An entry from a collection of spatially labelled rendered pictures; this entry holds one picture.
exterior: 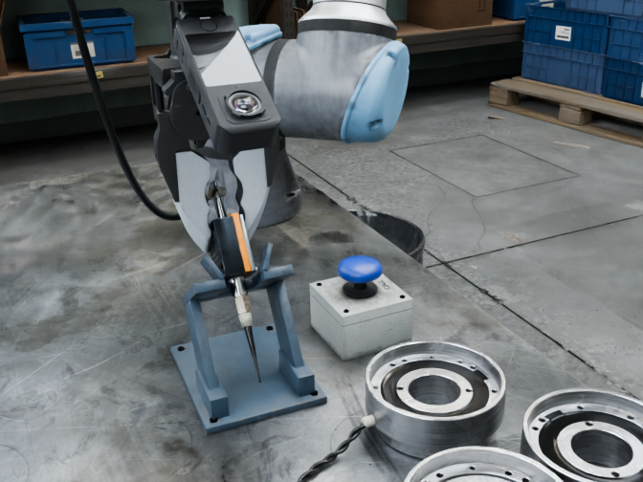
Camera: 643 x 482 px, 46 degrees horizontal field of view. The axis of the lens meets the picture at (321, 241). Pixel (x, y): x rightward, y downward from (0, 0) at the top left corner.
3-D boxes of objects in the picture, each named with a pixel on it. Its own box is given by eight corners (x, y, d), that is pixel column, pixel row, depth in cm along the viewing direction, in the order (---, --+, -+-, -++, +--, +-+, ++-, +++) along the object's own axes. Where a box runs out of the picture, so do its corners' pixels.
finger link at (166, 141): (210, 193, 62) (213, 87, 59) (216, 201, 60) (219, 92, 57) (152, 197, 60) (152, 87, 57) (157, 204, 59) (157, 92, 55)
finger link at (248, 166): (258, 215, 69) (240, 118, 65) (280, 240, 64) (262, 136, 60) (226, 225, 68) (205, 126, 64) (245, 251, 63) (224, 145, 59)
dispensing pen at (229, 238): (248, 384, 58) (200, 176, 61) (237, 386, 62) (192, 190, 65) (275, 378, 59) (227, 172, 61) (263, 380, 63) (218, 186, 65)
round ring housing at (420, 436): (452, 369, 65) (454, 327, 64) (531, 440, 57) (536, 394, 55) (342, 403, 62) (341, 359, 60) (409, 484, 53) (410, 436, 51)
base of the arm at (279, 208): (173, 199, 105) (166, 128, 100) (277, 181, 110) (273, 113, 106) (206, 238, 92) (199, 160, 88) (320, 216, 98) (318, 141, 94)
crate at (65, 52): (126, 50, 408) (121, 8, 399) (139, 62, 375) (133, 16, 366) (24, 59, 390) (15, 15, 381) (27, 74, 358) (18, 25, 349)
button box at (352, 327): (412, 341, 70) (413, 295, 68) (343, 361, 67) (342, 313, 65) (370, 303, 76) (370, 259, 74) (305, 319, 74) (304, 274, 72)
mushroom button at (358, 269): (389, 315, 69) (390, 265, 67) (350, 324, 68) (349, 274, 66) (368, 295, 73) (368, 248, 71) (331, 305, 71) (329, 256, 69)
